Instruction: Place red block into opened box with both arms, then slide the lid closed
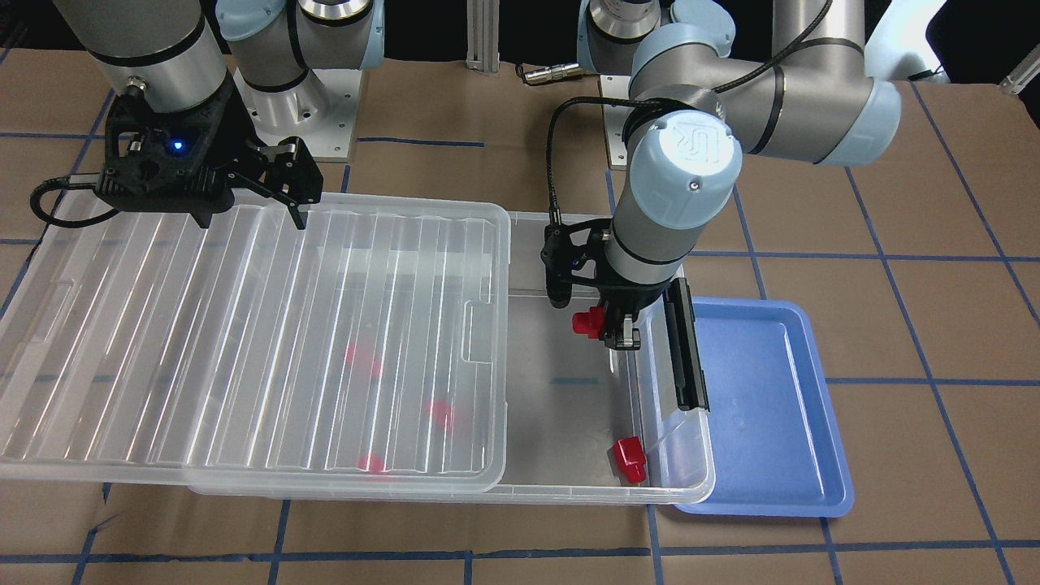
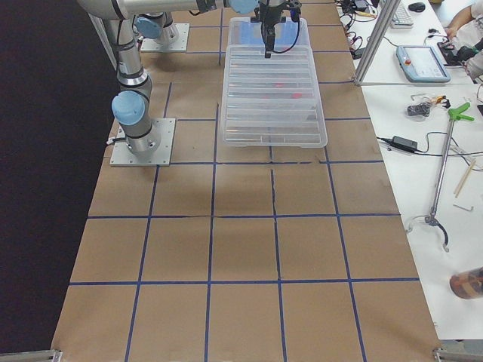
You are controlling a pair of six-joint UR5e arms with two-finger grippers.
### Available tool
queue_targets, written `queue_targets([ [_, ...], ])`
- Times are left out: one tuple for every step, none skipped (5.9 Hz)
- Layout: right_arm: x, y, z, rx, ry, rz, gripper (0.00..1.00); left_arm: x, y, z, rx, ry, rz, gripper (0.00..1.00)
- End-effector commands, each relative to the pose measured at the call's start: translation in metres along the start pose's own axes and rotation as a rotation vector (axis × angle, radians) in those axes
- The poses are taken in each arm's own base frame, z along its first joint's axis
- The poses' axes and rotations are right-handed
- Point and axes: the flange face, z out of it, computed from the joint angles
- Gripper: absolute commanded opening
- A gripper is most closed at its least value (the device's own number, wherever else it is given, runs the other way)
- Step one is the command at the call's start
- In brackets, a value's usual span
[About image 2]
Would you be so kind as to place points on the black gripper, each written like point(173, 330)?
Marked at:
point(269, 16)

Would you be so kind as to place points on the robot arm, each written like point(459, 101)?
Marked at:
point(154, 16)
point(131, 106)

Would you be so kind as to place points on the clear plastic storage box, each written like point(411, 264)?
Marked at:
point(244, 31)

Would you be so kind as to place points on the clear plastic box lid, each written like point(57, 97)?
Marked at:
point(255, 113)

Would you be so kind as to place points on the white keyboard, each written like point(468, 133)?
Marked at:
point(401, 19)

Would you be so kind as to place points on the black computer mouse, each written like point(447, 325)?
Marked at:
point(417, 7)

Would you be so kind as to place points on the teach pendant tablet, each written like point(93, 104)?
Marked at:
point(421, 64)

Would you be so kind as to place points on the black power brick on table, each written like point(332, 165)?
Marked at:
point(401, 143)

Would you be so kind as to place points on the wooden chopsticks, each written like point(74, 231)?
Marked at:
point(464, 178)

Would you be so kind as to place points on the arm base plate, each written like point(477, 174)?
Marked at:
point(168, 40)
point(154, 149)

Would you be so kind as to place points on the aluminium frame post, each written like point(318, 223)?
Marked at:
point(383, 21)

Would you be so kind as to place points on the green handled reacher grabber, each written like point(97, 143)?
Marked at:
point(454, 114)

